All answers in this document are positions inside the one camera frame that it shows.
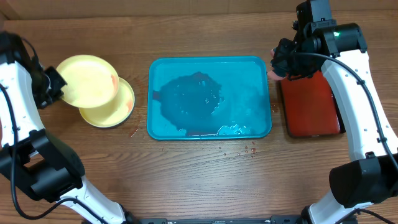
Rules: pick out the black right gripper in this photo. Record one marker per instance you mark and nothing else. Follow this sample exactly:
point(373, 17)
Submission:
point(280, 62)

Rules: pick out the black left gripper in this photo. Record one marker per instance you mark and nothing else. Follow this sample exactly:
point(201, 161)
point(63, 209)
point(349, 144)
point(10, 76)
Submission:
point(53, 74)

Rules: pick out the yellow plate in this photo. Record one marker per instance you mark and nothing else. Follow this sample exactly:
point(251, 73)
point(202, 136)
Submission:
point(91, 81)
point(115, 112)

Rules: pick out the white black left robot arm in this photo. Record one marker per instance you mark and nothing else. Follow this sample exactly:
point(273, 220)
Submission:
point(43, 171)

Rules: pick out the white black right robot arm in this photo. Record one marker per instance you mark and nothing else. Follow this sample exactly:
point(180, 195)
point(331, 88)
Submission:
point(340, 53)

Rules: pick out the black tray with red water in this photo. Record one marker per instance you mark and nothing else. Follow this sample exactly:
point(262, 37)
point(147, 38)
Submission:
point(310, 107)

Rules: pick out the teal plastic tray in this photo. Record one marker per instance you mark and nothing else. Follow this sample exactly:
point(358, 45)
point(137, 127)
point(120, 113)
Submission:
point(206, 98)

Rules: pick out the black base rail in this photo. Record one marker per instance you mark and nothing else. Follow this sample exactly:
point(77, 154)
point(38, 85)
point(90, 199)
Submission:
point(276, 219)

